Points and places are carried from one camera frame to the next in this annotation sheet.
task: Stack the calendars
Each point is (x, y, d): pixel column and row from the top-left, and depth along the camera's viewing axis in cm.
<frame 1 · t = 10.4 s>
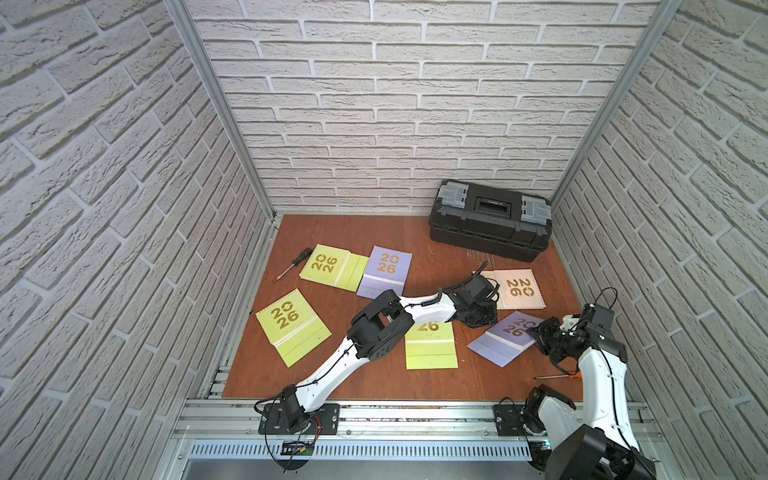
left hand: (509, 323, 89), fingers closed
right hand: (532, 331, 81), fingers closed
black grey toolbox: (490, 220, 99), point 17 cm above the table
green calendar far left: (335, 266, 105), on the table
purple calendar far: (387, 269, 104), on the table
green calendar centre: (430, 346, 88), on the table
purple calendar near right: (506, 339, 83), point 7 cm above the table
beige calendar: (518, 289, 99), point 2 cm above the table
green calendar near left: (293, 327, 90), point 2 cm above the table
black screwdriver: (302, 257, 108), on the table

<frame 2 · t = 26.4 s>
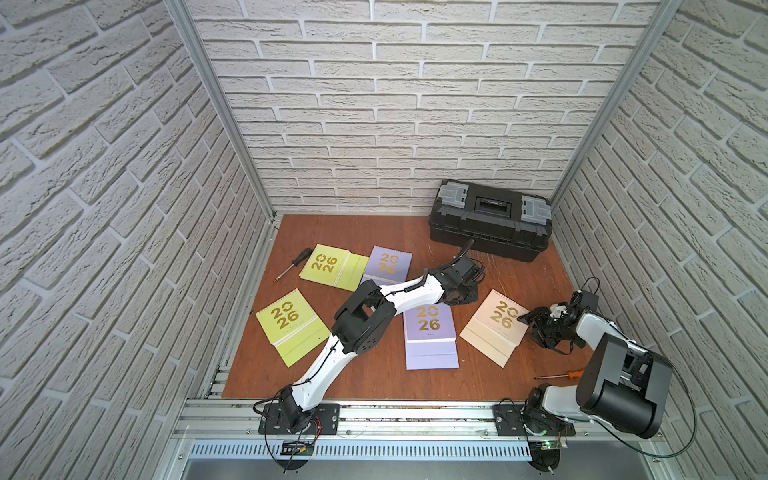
left hand: (483, 296, 92), fingers closed
right hand: (527, 324, 89), fingers open
purple calendar near right: (430, 340, 87), point 2 cm above the table
beige calendar: (495, 329, 91), on the table
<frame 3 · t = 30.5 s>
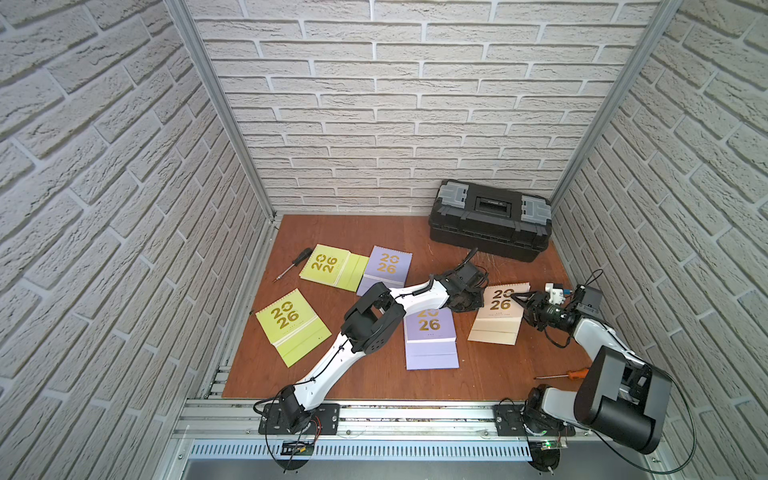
left hand: (491, 305, 93), fingers closed
right hand: (516, 299, 86), fingers open
beige calendar: (499, 315, 88), point 6 cm above the table
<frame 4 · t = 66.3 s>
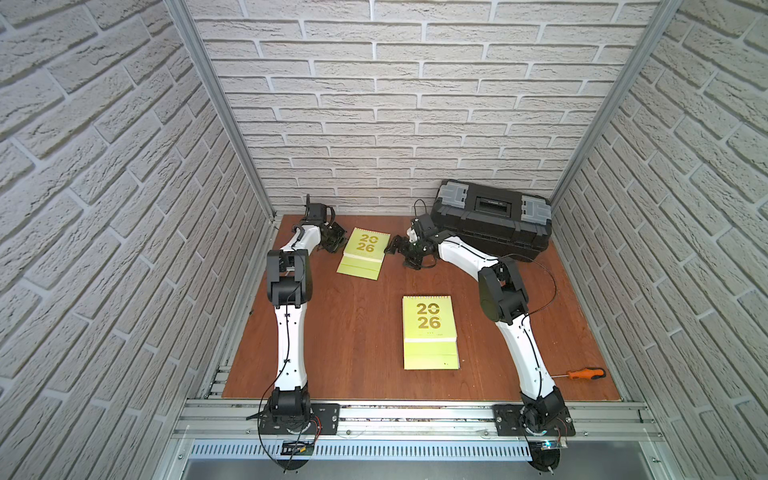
left hand: (355, 232, 111), fingers closed
right hand: (395, 254, 103), fingers open
green calendar far left: (364, 253, 109), on the table
green calendar near left: (429, 333, 85), point 6 cm above the table
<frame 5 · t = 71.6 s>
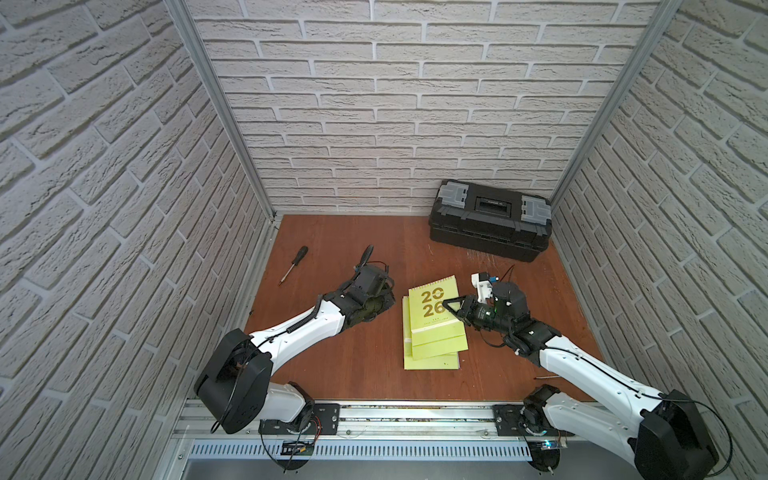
left hand: (399, 293, 85), fingers closed
right hand: (446, 303, 79), fingers closed
green calendar far left: (435, 330, 78), point 13 cm above the table
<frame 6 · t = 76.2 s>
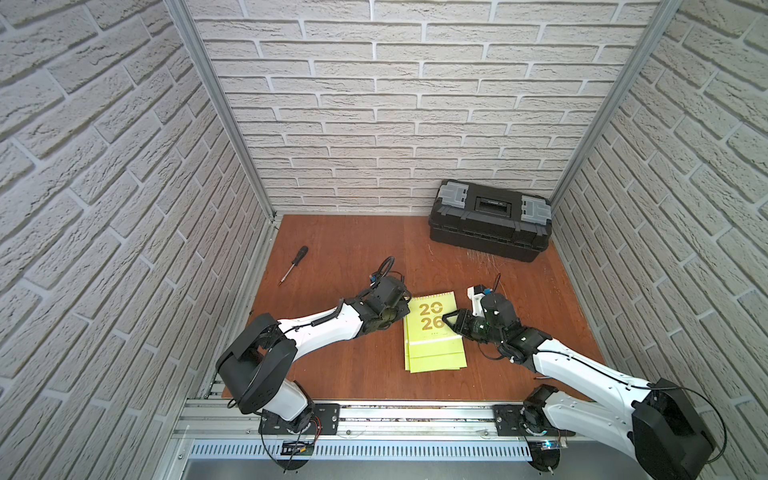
left hand: (412, 302, 86), fingers closed
right hand: (447, 319, 83), fingers open
